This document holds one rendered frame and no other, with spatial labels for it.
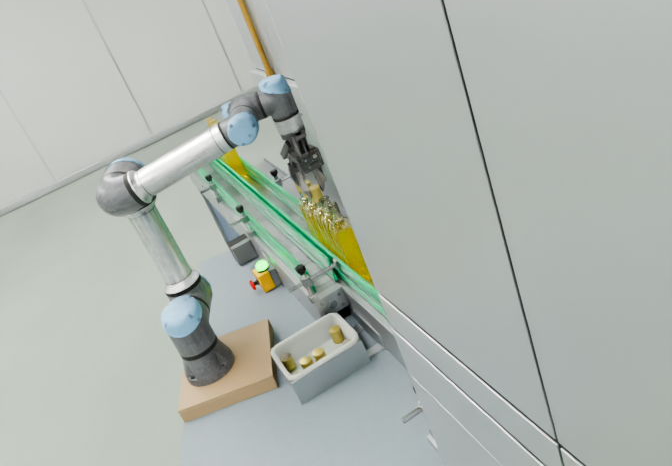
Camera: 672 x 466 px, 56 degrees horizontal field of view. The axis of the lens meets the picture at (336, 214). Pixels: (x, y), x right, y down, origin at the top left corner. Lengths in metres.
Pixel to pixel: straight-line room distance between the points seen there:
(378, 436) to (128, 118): 6.41
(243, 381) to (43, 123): 6.02
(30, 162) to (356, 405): 6.37
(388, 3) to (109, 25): 7.11
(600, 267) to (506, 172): 0.09
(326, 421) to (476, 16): 1.40
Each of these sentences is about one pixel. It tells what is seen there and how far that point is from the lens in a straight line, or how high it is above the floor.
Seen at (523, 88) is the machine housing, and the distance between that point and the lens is 0.39.
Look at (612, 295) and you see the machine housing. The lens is 0.43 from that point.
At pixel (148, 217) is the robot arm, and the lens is 1.85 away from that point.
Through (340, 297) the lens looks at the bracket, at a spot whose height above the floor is 0.85.
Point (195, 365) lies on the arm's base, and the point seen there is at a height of 0.86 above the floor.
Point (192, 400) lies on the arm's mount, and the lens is 1.91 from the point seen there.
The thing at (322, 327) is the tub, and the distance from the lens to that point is 1.87.
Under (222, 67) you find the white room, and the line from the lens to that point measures 7.80.
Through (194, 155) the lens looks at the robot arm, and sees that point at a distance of 1.62.
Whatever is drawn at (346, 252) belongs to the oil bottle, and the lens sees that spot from 1.80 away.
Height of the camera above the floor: 1.90
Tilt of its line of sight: 26 degrees down
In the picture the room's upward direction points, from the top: 22 degrees counter-clockwise
